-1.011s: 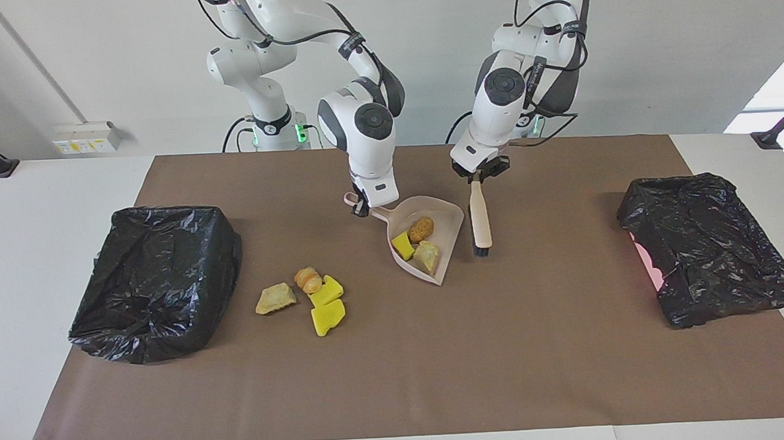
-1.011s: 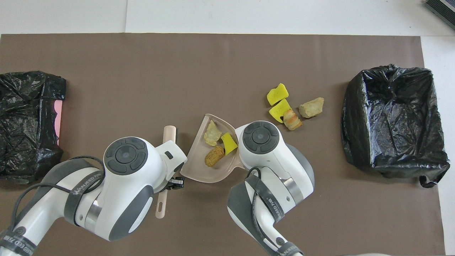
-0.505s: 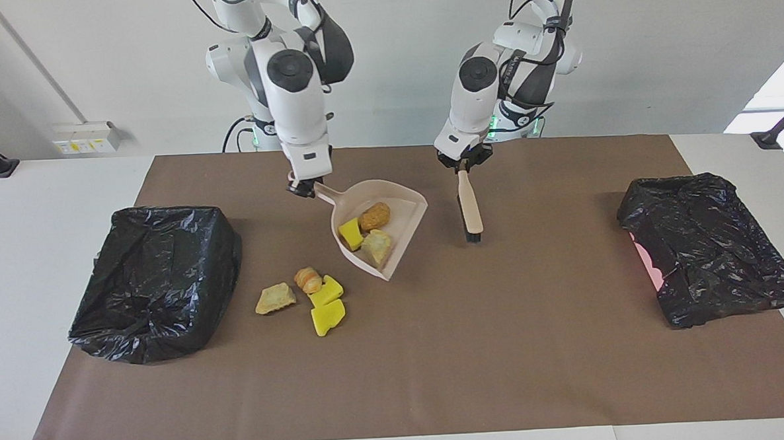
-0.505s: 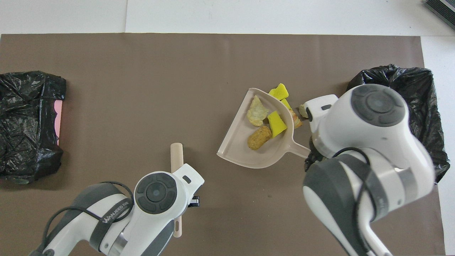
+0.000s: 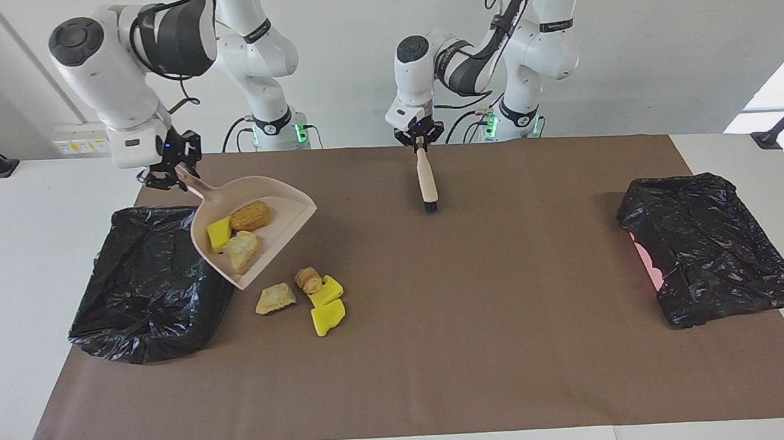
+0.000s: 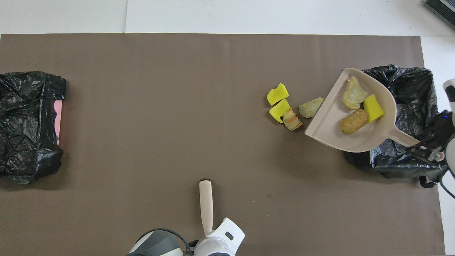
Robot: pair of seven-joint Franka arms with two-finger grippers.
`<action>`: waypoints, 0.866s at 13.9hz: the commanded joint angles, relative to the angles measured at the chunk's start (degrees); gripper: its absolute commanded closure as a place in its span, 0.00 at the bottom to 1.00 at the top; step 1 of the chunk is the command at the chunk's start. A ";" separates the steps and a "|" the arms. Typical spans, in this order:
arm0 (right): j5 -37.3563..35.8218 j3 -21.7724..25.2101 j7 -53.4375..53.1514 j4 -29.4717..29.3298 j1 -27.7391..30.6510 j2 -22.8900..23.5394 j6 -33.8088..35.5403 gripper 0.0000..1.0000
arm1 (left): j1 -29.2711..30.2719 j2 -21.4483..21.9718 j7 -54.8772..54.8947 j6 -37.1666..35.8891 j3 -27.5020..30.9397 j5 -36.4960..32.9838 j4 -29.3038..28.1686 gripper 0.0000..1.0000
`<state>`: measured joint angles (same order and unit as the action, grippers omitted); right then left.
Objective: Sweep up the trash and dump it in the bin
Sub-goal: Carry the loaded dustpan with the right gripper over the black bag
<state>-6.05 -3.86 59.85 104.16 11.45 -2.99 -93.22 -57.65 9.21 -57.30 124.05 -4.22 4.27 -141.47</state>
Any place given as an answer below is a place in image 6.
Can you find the brown table mat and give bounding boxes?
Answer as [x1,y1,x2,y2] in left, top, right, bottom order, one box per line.
[0,33,445,256]

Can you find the dark ribbed device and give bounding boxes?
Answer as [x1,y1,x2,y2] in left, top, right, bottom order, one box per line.
[424,0,455,31]

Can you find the greenish tan bread piece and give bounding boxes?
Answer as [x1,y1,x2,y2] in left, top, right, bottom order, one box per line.
[298,97,325,119]

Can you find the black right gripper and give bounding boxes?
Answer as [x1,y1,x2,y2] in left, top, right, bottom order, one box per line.
[409,111,455,165]

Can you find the pink bin with black bag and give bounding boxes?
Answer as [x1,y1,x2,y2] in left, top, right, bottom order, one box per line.
[0,70,67,184]

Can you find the brown bread roll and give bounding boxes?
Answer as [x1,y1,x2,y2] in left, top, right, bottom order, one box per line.
[339,109,369,135]

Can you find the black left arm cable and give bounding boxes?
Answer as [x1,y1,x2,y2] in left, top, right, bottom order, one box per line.
[142,228,195,255]

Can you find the small yellow sponge piece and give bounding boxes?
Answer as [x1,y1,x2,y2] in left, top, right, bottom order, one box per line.
[363,94,385,123]

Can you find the striped orange croissant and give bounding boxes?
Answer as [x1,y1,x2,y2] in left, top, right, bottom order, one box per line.
[283,109,303,131]

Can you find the pale crusty bread piece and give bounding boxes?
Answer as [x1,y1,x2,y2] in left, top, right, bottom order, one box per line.
[342,76,368,110]

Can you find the pale pink plastic dustpan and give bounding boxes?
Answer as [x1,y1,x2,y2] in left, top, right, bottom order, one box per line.
[304,68,421,153]

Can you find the beige brush with black bristles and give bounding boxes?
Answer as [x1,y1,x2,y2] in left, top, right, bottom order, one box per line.
[199,179,214,237]

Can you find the yellow sponge chunk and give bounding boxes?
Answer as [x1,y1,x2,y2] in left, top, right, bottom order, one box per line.
[267,83,289,106]
[268,98,293,124]

